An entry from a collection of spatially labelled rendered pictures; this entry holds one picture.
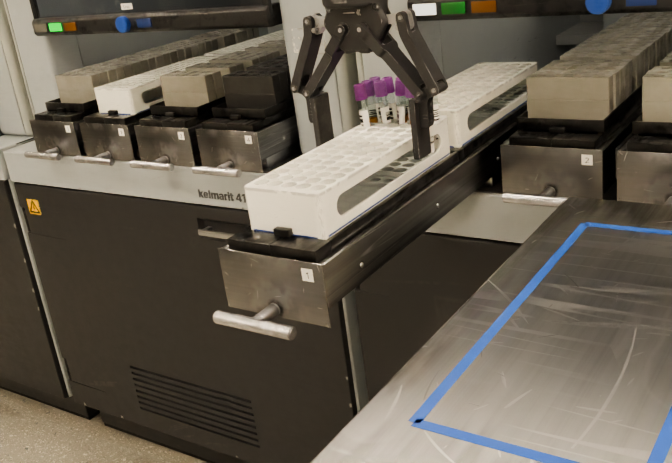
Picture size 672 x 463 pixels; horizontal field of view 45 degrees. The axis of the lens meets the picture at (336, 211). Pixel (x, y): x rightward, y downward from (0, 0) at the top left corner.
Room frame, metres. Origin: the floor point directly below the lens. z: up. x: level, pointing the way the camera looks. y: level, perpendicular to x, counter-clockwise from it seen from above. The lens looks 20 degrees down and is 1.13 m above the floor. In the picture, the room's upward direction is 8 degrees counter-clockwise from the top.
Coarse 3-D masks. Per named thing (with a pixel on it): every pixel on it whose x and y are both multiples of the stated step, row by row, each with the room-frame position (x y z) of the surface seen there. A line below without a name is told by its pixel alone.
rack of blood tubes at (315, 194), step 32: (384, 128) 0.98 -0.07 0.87; (320, 160) 0.88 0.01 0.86; (352, 160) 0.88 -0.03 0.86; (384, 160) 0.87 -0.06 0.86; (416, 160) 0.95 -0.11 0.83; (256, 192) 0.81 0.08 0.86; (288, 192) 0.78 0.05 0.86; (320, 192) 0.77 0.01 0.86; (352, 192) 0.92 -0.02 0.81; (384, 192) 0.86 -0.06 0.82; (256, 224) 0.81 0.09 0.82; (288, 224) 0.78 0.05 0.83; (320, 224) 0.76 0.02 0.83
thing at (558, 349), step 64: (512, 256) 0.65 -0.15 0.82; (576, 256) 0.64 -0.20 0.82; (640, 256) 0.62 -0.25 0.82; (448, 320) 0.55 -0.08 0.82; (512, 320) 0.54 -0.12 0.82; (576, 320) 0.53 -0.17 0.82; (640, 320) 0.52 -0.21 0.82; (448, 384) 0.47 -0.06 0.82; (512, 384) 0.46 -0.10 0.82; (576, 384) 0.45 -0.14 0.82; (640, 384) 0.44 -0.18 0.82; (384, 448) 0.41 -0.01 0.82; (448, 448) 0.40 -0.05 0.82; (512, 448) 0.39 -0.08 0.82; (576, 448) 0.38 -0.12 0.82; (640, 448) 0.38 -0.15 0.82
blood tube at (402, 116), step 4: (396, 80) 1.00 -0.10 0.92; (400, 80) 0.99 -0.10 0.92; (396, 84) 0.99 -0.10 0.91; (400, 84) 0.99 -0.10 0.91; (396, 88) 0.99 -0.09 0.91; (400, 88) 0.99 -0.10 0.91; (404, 88) 0.99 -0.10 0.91; (396, 92) 1.00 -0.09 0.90; (400, 92) 0.99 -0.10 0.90; (404, 92) 0.99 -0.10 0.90; (400, 96) 0.99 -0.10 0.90; (404, 96) 0.99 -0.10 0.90; (400, 100) 0.99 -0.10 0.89; (404, 100) 0.99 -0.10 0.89; (400, 104) 0.99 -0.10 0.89; (404, 104) 0.99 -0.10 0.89; (400, 108) 0.99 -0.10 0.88; (404, 108) 0.99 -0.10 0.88; (400, 112) 0.99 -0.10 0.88; (404, 112) 0.99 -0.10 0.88; (400, 116) 0.99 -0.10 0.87; (404, 116) 0.99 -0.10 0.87; (400, 120) 0.99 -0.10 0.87; (404, 120) 0.99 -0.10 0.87
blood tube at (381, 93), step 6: (378, 84) 1.00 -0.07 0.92; (384, 84) 1.00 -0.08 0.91; (378, 90) 1.00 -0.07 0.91; (384, 90) 1.00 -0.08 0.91; (378, 96) 1.00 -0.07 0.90; (384, 96) 1.00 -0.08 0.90; (378, 102) 1.01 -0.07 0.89; (384, 102) 1.00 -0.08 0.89; (384, 108) 1.00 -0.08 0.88; (384, 114) 1.00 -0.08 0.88; (384, 120) 1.00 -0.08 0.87; (390, 120) 1.01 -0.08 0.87
